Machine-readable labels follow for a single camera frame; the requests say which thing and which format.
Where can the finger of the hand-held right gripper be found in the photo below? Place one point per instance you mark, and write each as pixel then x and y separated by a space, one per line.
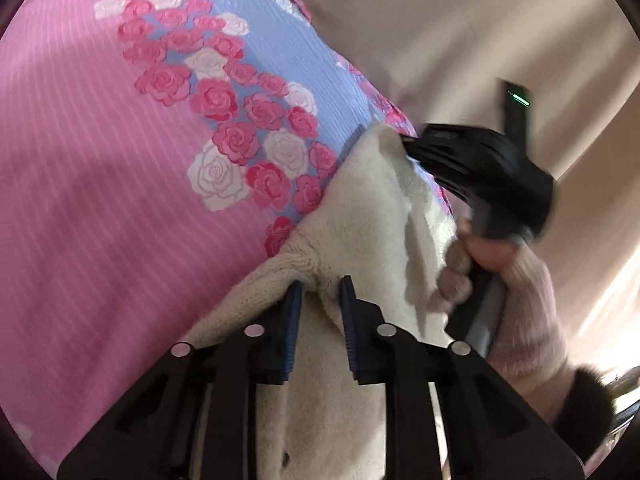
pixel 415 147

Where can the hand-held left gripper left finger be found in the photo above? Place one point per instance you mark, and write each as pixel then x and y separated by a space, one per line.
pixel 295 320

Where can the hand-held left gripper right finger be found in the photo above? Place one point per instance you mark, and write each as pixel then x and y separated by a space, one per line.
pixel 349 320

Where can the cream knit sweater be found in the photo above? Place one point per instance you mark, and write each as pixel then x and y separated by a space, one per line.
pixel 360 240

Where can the person's right hand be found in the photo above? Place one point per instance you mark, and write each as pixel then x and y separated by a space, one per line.
pixel 525 320

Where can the beige curtain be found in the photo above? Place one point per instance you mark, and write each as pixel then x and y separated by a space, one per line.
pixel 450 25

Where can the pink floral bedsheet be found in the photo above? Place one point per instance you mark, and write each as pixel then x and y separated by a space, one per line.
pixel 110 185

